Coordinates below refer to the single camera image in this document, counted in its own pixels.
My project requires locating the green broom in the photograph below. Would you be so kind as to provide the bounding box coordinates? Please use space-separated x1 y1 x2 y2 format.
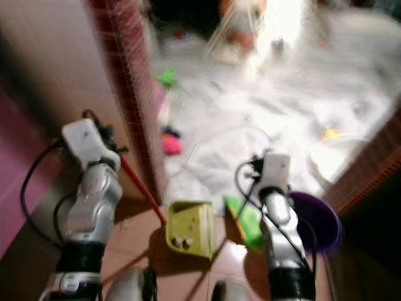
224 188 265 249

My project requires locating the yellow-green dustpan with red handle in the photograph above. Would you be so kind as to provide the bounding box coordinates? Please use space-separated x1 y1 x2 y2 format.
119 156 217 260

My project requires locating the small yellow floor item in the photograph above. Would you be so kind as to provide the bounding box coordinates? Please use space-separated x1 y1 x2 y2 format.
321 127 343 140

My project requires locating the pink slipper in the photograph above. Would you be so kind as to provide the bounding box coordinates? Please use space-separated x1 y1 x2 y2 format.
161 134 184 156

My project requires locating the purple plastic bucket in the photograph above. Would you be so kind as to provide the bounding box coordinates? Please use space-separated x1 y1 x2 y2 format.
288 191 343 255

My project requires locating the green plastic bag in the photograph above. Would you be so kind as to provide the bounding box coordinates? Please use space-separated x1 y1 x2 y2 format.
155 68 179 89

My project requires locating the grey robot right leg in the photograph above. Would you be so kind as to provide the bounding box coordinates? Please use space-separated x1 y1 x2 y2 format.
210 279 258 301

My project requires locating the grey robot leg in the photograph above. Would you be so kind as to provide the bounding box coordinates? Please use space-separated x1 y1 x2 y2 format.
103 268 157 301
210 279 258 301

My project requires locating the grey robot left leg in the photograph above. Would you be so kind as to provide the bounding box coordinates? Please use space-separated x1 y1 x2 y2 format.
103 268 157 301

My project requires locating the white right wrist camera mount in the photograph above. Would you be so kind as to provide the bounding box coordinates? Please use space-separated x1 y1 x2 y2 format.
260 152 292 189

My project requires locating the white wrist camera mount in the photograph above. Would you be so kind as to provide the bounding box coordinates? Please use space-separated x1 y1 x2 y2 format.
260 152 292 189
61 118 105 167

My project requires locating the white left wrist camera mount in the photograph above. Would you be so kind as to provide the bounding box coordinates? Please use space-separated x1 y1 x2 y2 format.
61 118 105 167

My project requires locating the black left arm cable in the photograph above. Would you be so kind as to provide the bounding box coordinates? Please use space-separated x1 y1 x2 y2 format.
20 139 70 248

